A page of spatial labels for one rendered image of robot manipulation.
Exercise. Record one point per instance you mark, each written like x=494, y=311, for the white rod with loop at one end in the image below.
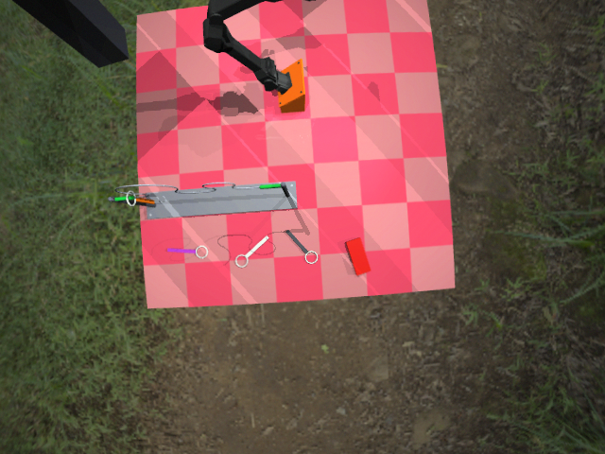
x=252, y=251

